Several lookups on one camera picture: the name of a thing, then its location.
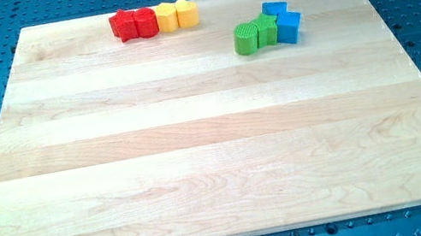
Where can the green cylinder block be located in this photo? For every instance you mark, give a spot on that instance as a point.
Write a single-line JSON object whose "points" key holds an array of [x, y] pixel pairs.
{"points": [[245, 39]]}

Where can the green star block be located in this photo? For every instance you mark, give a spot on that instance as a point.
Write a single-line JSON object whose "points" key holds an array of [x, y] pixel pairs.
{"points": [[267, 30]]}

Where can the light wooden board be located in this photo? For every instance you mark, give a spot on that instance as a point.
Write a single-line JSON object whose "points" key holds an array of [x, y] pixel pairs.
{"points": [[178, 135]]}

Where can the yellow heart block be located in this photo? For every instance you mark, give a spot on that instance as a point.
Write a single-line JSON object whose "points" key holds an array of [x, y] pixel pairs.
{"points": [[187, 13]]}

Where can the red cylinder block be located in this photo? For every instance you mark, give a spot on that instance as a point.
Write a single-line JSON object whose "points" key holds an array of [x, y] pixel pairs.
{"points": [[146, 22]]}

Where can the yellow hexagon block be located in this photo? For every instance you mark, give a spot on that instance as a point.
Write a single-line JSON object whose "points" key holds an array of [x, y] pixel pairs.
{"points": [[167, 17]]}

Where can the blue cube block front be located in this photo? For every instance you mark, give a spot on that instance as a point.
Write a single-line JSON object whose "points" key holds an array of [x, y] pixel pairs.
{"points": [[288, 27]]}

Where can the blue block rear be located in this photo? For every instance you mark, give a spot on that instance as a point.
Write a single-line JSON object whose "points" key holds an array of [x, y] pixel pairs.
{"points": [[274, 8]]}

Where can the red star block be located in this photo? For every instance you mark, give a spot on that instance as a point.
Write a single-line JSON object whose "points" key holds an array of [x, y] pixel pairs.
{"points": [[123, 26]]}

